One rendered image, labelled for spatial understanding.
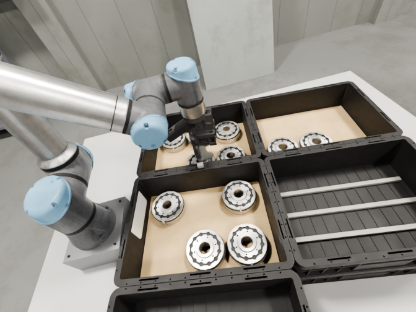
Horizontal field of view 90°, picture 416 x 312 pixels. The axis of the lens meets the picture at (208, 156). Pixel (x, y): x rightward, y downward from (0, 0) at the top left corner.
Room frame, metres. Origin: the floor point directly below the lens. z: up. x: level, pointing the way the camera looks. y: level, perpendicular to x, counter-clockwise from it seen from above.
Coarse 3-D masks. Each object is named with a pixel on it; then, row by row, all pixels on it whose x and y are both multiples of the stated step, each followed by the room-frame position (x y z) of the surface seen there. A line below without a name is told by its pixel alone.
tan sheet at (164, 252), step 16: (192, 192) 0.39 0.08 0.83; (208, 192) 0.37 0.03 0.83; (256, 192) 0.33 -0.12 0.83; (192, 208) 0.33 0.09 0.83; (208, 208) 0.32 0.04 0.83; (224, 208) 0.30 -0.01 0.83; (256, 208) 0.28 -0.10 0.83; (160, 224) 0.31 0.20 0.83; (176, 224) 0.29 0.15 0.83; (192, 224) 0.28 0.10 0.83; (208, 224) 0.27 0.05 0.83; (224, 224) 0.25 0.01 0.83; (256, 224) 0.23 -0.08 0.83; (160, 240) 0.26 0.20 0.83; (176, 240) 0.24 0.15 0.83; (224, 240) 0.21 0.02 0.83; (272, 240) 0.18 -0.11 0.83; (144, 256) 0.22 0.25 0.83; (160, 256) 0.21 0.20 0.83; (176, 256) 0.20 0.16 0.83; (272, 256) 0.14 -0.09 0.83; (144, 272) 0.18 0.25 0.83; (160, 272) 0.17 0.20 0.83; (176, 272) 0.16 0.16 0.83
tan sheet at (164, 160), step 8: (240, 128) 0.63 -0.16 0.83; (240, 136) 0.59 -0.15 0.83; (224, 144) 0.57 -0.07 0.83; (232, 144) 0.55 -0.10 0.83; (240, 144) 0.54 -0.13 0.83; (248, 144) 0.53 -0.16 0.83; (160, 152) 0.62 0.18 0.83; (168, 152) 0.60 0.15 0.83; (176, 152) 0.59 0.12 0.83; (184, 152) 0.58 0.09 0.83; (192, 152) 0.57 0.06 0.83; (216, 152) 0.54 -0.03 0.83; (248, 152) 0.49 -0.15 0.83; (160, 160) 0.57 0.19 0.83; (168, 160) 0.56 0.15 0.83; (176, 160) 0.55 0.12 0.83; (184, 160) 0.54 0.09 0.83; (160, 168) 0.53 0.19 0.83
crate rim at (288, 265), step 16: (240, 160) 0.39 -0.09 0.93; (256, 160) 0.37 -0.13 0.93; (144, 176) 0.43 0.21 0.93; (160, 176) 0.41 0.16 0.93; (272, 192) 0.26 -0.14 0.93; (272, 208) 0.22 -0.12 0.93; (128, 224) 0.28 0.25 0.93; (288, 256) 0.11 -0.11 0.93; (192, 272) 0.13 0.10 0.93; (224, 272) 0.11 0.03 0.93; (240, 272) 0.10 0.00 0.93; (256, 272) 0.09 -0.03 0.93
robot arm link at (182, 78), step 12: (180, 60) 0.52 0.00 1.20; (192, 60) 0.52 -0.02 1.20; (168, 72) 0.50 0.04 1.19; (180, 72) 0.48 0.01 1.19; (192, 72) 0.48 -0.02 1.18; (168, 84) 0.48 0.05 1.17; (180, 84) 0.48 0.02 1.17; (192, 84) 0.48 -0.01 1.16; (180, 96) 0.48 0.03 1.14; (192, 96) 0.48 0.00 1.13
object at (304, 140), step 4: (308, 132) 0.48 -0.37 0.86; (312, 132) 0.48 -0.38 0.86; (316, 132) 0.47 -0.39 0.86; (320, 132) 0.47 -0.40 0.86; (304, 136) 0.47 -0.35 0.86; (308, 136) 0.47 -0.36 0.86; (312, 136) 0.46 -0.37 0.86; (320, 136) 0.45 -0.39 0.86; (324, 136) 0.45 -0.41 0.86; (328, 136) 0.44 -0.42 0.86; (300, 140) 0.46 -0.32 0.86; (304, 140) 0.46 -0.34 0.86; (324, 140) 0.43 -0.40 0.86; (328, 140) 0.43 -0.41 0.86; (300, 144) 0.44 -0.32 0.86; (304, 144) 0.44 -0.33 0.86; (308, 144) 0.43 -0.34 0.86
